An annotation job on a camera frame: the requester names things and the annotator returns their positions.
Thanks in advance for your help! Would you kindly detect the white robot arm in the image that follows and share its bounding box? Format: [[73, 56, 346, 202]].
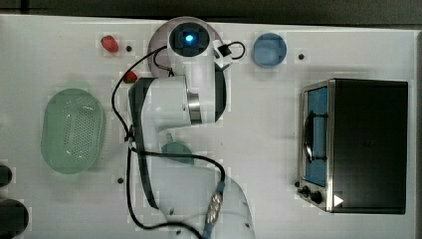
[[128, 17, 256, 239]]

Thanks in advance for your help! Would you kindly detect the pale purple plate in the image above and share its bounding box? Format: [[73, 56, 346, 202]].
[[148, 17, 222, 78]]

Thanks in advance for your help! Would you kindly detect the green mug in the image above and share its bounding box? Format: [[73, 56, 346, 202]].
[[161, 133, 194, 165]]

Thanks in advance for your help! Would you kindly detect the small red strawberry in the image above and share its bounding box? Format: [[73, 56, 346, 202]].
[[123, 71, 137, 84]]

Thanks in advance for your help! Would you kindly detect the blue cup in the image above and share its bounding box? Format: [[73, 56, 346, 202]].
[[253, 33, 288, 69]]

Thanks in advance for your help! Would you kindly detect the large red strawberry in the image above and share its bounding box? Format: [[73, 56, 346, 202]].
[[101, 35, 118, 53]]

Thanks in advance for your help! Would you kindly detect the green perforated colander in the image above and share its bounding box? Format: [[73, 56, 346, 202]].
[[41, 89, 106, 174]]

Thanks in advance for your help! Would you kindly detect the black toaster oven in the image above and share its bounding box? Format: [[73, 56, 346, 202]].
[[295, 79, 409, 214]]

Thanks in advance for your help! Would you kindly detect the dark grey cylinder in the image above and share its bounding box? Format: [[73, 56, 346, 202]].
[[0, 199, 29, 239], [0, 165, 13, 187]]

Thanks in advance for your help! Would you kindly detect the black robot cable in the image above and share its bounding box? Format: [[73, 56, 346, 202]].
[[110, 45, 227, 239]]

